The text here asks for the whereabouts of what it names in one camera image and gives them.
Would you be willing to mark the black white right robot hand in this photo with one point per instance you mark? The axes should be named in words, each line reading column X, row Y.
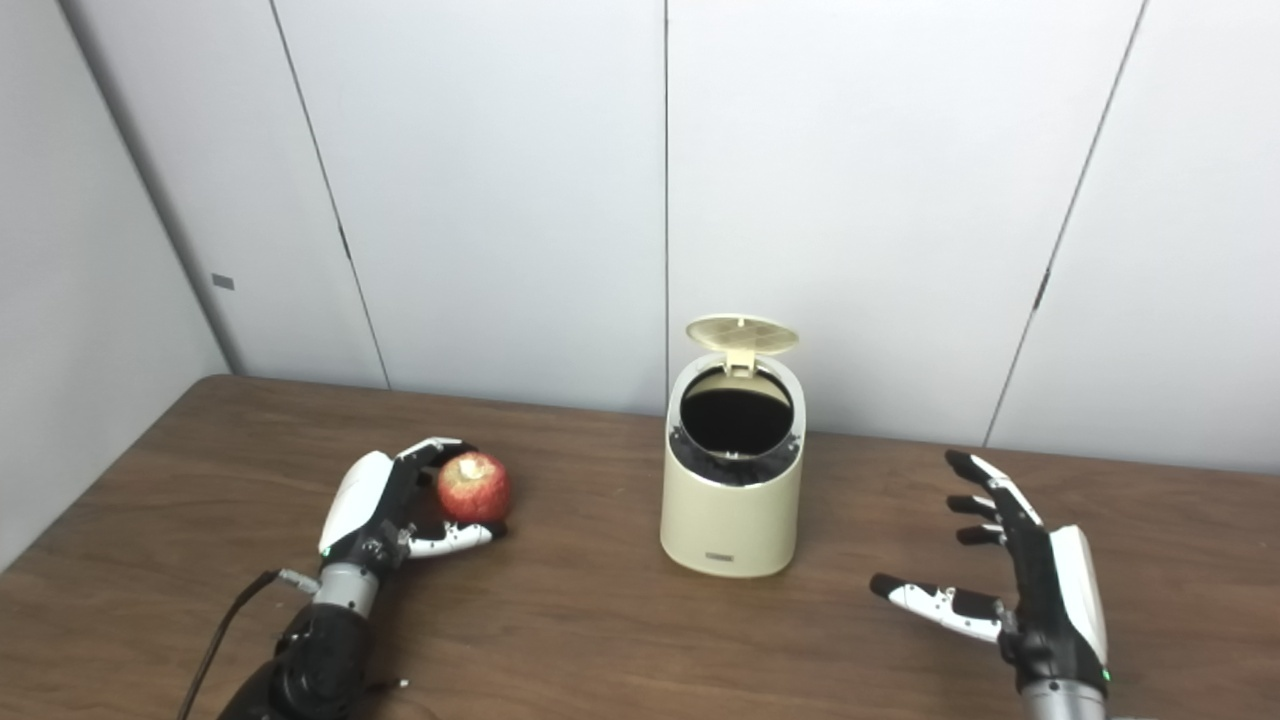
column 1050, row 590

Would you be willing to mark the cream-colored bin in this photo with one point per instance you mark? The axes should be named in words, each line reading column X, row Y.
column 730, row 520

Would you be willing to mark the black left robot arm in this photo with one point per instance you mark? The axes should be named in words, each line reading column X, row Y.
column 320, row 650

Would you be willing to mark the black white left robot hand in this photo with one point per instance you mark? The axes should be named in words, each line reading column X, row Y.
column 365, row 500

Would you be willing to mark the round cream bin lid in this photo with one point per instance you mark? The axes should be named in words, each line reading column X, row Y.
column 742, row 335

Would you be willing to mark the red apple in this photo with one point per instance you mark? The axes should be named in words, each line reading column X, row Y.
column 475, row 488

